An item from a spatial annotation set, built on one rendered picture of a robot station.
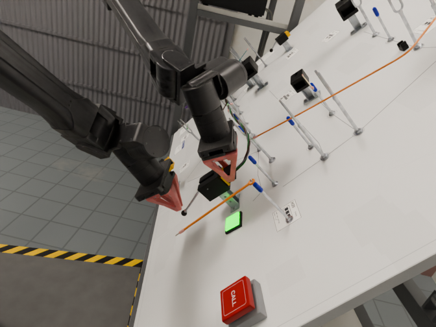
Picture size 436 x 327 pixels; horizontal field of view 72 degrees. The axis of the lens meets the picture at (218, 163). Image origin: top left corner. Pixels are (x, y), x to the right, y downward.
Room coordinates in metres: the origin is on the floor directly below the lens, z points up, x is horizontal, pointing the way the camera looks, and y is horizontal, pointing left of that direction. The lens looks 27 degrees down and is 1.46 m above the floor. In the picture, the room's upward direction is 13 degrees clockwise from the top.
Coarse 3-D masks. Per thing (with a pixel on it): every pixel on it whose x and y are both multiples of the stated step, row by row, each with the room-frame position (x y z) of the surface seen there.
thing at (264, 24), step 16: (192, 0) 1.43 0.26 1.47; (272, 0) 2.04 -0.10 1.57; (304, 0) 1.50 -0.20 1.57; (192, 16) 1.43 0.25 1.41; (208, 16) 1.44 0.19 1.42; (224, 16) 1.45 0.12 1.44; (240, 16) 1.50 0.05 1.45; (192, 32) 1.43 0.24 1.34; (176, 112) 1.43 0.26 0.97; (176, 128) 1.43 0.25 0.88
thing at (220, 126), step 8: (216, 112) 0.50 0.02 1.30; (200, 120) 0.50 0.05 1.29; (208, 120) 0.50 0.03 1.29; (216, 120) 0.50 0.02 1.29; (224, 120) 0.52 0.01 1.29; (232, 120) 0.58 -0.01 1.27; (200, 128) 0.50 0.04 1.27; (208, 128) 0.50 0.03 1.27; (216, 128) 0.50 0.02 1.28; (224, 128) 0.51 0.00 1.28; (232, 128) 0.54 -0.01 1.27; (200, 136) 0.52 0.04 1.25; (208, 136) 0.50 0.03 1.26; (216, 136) 0.50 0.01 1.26; (224, 136) 0.51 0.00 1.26; (232, 136) 0.51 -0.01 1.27; (200, 144) 0.51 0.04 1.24; (208, 144) 0.50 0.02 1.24; (216, 144) 0.49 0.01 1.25; (224, 144) 0.48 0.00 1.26; (232, 144) 0.49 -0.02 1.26; (200, 152) 0.48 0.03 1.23; (208, 152) 0.48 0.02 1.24
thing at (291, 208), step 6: (288, 204) 0.45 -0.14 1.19; (294, 204) 0.45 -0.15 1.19; (276, 210) 0.46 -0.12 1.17; (288, 210) 0.44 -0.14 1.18; (294, 210) 0.43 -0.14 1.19; (276, 216) 0.44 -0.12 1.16; (282, 216) 0.44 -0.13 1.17; (294, 216) 0.42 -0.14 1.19; (300, 216) 0.41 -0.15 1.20; (276, 222) 0.43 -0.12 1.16; (282, 222) 0.42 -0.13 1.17; (276, 228) 0.42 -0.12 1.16; (282, 228) 0.41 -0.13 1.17
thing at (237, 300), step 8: (240, 280) 0.32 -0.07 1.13; (248, 280) 0.32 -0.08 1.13; (224, 288) 0.32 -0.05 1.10; (232, 288) 0.31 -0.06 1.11; (240, 288) 0.30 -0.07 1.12; (248, 288) 0.30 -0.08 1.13; (224, 296) 0.31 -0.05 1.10; (232, 296) 0.30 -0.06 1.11; (240, 296) 0.29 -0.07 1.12; (248, 296) 0.29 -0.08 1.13; (224, 304) 0.29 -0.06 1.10; (232, 304) 0.29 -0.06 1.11; (240, 304) 0.28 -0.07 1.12; (248, 304) 0.28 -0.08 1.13; (224, 312) 0.28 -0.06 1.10; (232, 312) 0.28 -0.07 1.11; (240, 312) 0.27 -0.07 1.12; (248, 312) 0.27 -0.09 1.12; (224, 320) 0.27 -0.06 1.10; (232, 320) 0.27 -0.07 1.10
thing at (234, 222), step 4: (236, 212) 0.50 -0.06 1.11; (240, 212) 0.50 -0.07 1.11; (232, 216) 0.50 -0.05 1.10; (236, 216) 0.49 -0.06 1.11; (240, 216) 0.49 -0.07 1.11; (228, 220) 0.50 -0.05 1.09; (232, 220) 0.49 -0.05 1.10; (236, 220) 0.48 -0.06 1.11; (240, 220) 0.48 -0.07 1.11; (228, 224) 0.48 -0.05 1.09; (232, 224) 0.48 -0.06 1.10; (236, 224) 0.47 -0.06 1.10; (240, 224) 0.47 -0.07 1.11; (228, 228) 0.47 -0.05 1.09; (232, 228) 0.47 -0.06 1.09; (236, 228) 0.47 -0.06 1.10; (228, 232) 0.47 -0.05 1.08
